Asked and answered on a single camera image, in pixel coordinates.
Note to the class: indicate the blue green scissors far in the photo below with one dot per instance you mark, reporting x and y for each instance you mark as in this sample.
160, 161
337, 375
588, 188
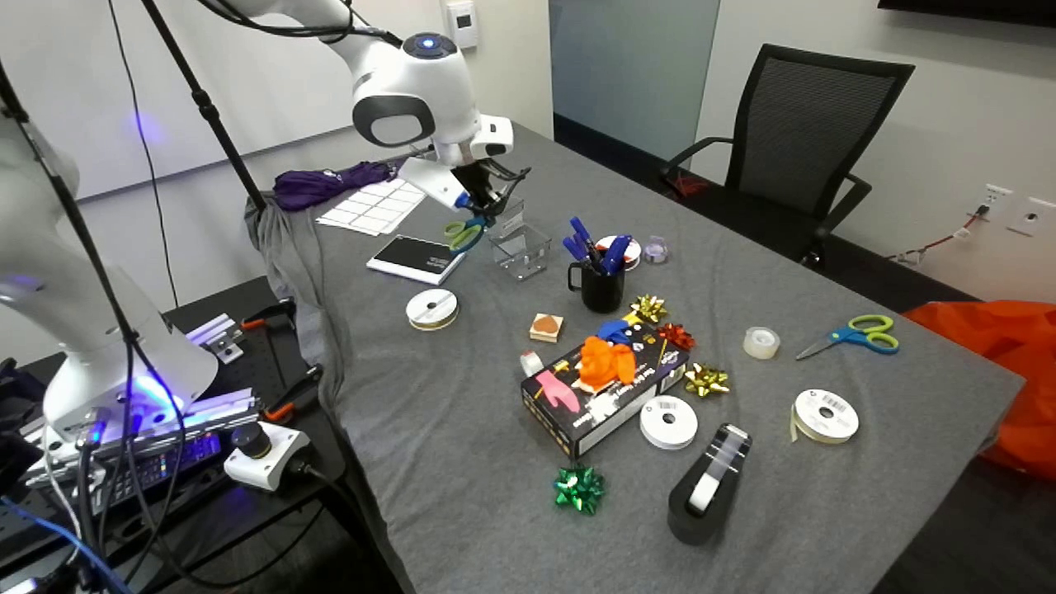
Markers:
872, 331

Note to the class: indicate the clear acrylic holder right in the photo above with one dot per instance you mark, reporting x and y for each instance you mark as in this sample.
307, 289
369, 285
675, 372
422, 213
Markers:
518, 250

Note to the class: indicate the white ribbon spool by box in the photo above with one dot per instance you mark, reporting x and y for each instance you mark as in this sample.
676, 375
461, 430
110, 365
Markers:
668, 422

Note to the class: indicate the clear tape roll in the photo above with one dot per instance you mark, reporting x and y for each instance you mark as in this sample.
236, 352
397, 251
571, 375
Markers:
761, 345

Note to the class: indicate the black notebook with white edge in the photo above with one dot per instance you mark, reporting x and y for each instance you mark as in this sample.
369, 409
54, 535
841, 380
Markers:
412, 259

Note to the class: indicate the gold gift bow upper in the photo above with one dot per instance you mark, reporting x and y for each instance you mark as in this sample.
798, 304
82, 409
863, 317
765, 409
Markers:
644, 310

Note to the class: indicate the red gift bow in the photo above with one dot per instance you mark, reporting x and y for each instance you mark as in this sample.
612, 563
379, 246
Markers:
676, 338

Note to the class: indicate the gold gift bow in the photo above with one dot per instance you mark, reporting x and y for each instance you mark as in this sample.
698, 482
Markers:
705, 380
644, 310

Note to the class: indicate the green blue handled scissors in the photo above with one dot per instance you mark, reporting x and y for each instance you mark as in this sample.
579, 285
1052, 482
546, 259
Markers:
463, 234

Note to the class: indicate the gold gift bow right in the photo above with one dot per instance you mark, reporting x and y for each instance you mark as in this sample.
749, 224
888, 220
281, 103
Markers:
705, 380

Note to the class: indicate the black office chair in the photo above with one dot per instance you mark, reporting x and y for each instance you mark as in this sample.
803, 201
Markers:
787, 168

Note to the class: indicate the white ribbon spool near notebook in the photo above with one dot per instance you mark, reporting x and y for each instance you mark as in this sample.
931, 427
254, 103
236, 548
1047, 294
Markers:
429, 308

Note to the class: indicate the black tape dispenser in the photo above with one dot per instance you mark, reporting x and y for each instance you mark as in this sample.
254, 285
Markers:
705, 496

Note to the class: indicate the purple cloth bundle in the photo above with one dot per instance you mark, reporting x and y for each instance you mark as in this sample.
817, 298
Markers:
307, 188

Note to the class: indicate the black camera tripod stand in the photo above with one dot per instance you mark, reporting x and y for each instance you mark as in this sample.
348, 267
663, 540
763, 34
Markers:
206, 108

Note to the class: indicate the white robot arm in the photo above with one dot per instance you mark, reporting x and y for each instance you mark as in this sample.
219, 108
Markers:
403, 94

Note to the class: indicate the wall mounted black television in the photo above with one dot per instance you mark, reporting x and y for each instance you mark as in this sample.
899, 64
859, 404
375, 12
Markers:
992, 12

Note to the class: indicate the green gift bow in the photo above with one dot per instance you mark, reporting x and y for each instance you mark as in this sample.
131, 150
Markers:
579, 488

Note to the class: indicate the black mug with pens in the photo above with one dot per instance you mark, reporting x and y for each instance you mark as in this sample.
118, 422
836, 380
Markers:
594, 267

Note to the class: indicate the white label sheets stack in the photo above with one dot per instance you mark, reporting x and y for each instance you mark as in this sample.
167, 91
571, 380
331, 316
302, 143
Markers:
375, 210

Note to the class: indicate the white ribbon spool far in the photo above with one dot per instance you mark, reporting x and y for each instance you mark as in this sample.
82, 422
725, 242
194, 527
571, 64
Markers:
822, 417

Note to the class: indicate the white second robot base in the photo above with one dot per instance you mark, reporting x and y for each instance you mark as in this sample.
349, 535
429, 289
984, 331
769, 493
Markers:
50, 282

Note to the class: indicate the black box of colourful items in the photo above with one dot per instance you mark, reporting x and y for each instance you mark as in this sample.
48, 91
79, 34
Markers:
594, 387

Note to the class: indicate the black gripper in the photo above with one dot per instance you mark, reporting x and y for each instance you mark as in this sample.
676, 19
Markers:
487, 186

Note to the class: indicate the small orange square box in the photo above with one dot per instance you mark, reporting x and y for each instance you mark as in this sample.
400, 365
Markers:
546, 329

